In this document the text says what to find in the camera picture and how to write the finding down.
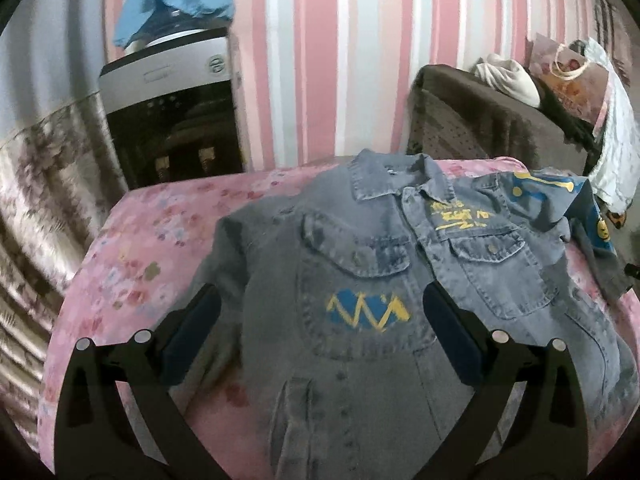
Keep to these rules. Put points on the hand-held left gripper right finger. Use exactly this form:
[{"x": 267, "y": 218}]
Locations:
[{"x": 451, "y": 331}]

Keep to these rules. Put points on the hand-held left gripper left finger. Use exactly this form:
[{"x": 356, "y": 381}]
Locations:
[{"x": 190, "y": 331}]

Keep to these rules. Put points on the grey denim jacket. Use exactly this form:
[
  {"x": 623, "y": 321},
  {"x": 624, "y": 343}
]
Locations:
[{"x": 350, "y": 240}]

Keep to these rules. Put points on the pink floral bed sheet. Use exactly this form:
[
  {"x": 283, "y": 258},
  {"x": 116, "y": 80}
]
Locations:
[{"x": 150, "y": 240}]

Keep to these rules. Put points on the brown covered sofa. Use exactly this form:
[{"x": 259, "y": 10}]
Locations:
[{"x": 465, "y": 125}]

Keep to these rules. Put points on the brown floral curtain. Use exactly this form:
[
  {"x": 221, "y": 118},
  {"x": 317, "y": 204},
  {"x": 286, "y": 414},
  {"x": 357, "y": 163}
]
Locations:
[{"x": 40, "y": 185}]

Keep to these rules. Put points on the white hanging cloth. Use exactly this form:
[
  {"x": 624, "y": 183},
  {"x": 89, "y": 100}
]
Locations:
[{"x": 617, "y": 160}]

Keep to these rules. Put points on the black cloth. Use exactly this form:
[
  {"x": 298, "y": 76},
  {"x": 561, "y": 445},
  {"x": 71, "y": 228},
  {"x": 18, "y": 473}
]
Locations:
[{"x": 565, "y": 116}]

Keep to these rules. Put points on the grey black water dispenser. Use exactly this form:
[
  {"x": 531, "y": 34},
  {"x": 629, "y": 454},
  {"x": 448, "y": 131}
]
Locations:
[{"x": 165, "y": 80}]

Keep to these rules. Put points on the white cloth bundle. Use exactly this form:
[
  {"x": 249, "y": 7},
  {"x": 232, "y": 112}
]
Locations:
[{"x": 510, "y": 80}]

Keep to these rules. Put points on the floral gift bag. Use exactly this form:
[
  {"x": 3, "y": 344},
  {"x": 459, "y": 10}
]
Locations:
[{"x": 565, "y": 85}]

